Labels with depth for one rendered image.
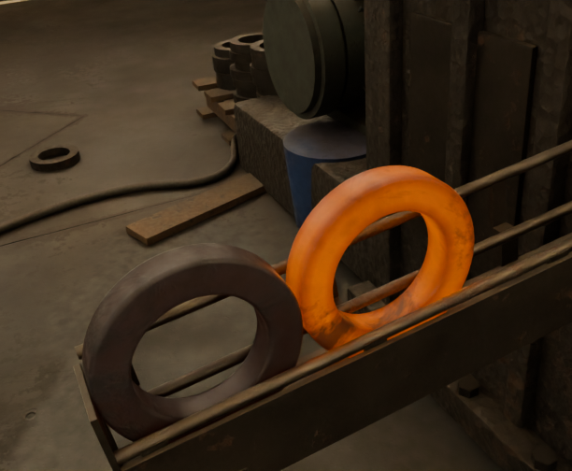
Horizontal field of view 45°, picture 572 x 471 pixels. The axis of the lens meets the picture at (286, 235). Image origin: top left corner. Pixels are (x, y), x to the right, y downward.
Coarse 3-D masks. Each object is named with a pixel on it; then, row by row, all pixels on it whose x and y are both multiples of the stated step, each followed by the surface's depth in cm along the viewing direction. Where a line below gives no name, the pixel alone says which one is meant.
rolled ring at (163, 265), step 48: (144, 288) 51; (192, 288) 53; (240, 288) 55; (288, 288) 57; (96, 336) 52; (288, 336) 59; (96, 384) 53; (240, 384) 61; (144, 432) 57; (192, 432) 59
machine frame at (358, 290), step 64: (384, 0) 123; (448, 0) 111; (512, 0) 98; (384, 64) 128; (448, 64) 114; (512, 64) 100; (384, 128) 134; (448, 128) 115; (512, 128) 104; (512, 192) 108; (384, 256) 149; (512, 384) 118; (512, 448) 119
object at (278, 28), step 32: (288, 0) 183; (320, 0) 178; (352, 0) 182; (288, 32) 189; (320, 32) 176; (352, 32) 180; (288, 64) 194; (320, 64) 180; (352, 64) 183; (288, 96) 201; (320, 96) 186; (352, 96) 192; (256, 128) 219; (288, 128) 209; (256, 160) 228; (288, 192) 209; (320, 192) 187; (352, 256) 178
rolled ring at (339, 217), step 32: (352, 192) 57; (384, 192) 57; (416, 192) 59; (448, 192) 60; (320, 224) 57; (352, 224) 57; (448, 224) 62; (320, 256) 57; (448, 256) 64; (320, 288) 59; (416, 288) 67; (448, 288) 66; (320, 320) 60; (352, 320) 64; (384, 320) 66
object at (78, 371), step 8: (80, 368) 57; (80, 376) 56; (80, 384) 55; (88, 392) 54; (88, 400) 54; (88, 408) 53; (88, 416) 52; (96, 416) 52; (96, 424) 52; (104, 424) 57; (96, 432) 52; (104, 432) 53; (104, 440) 53; (112, 440) 59; (104, 448) 53; (112, 448) 56; (112, 456) 54; (112, 464) 54
